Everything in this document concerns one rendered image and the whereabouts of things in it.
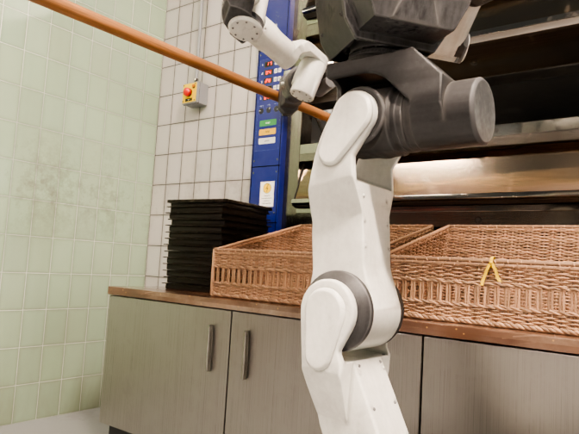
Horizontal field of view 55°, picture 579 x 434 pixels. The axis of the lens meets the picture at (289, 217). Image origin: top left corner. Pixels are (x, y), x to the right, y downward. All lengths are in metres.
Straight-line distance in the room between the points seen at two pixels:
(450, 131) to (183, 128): 1.96
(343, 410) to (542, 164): 1.12
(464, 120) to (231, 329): 1.02
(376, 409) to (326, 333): 0.16
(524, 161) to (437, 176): 0.28
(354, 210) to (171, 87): 2.01
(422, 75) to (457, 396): 0.72
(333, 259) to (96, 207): 1.80
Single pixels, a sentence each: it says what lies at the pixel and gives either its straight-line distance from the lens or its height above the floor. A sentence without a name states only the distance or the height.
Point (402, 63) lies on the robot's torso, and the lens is 1.01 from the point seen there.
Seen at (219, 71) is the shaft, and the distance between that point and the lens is 1.51.
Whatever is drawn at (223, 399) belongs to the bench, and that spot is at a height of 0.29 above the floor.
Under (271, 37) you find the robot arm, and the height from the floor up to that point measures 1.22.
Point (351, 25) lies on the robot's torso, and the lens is 1.03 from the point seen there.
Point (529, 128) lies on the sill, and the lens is 1.90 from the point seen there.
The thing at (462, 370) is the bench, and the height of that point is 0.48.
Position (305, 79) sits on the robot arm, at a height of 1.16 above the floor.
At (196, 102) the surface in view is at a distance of 2.65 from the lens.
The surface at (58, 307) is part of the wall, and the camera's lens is 2.61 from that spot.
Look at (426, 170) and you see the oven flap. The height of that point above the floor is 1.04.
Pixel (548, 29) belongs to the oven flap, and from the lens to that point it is 1.83.
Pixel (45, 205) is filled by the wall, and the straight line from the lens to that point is 2.56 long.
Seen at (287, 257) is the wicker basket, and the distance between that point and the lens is 1.62.
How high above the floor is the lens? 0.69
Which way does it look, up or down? 5 degrees up
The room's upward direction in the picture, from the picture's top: 3 degrees clockwise
